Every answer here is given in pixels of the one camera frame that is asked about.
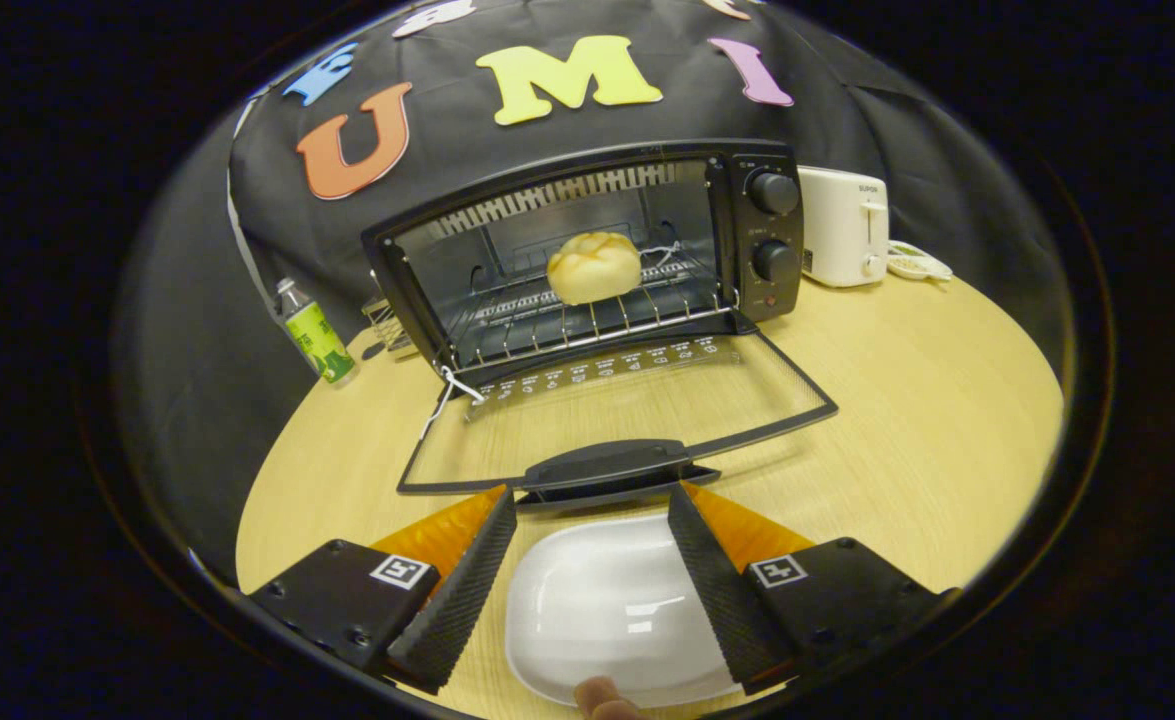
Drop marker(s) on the black toaster oven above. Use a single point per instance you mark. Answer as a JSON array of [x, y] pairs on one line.
[[762, 230]]

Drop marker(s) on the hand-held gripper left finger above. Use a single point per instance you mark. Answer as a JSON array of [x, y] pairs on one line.
[[457, 590]]

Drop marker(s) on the round golden bread bun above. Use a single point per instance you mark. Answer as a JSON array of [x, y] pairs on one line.
[[594, 268]]

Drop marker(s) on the white square plate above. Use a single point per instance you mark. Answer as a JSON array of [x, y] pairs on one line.
[[607, 610]]

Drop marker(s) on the green label plastic bottle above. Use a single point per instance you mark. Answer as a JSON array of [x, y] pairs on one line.
[[319, 340]]

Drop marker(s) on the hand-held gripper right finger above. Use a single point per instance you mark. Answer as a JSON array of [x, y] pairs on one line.
[[722, 590]]

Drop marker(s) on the small white dish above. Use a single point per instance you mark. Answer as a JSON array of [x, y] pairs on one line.
[[917, 265]]

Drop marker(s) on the white pop-up toaster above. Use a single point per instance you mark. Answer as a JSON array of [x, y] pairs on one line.
[[837, 230]]

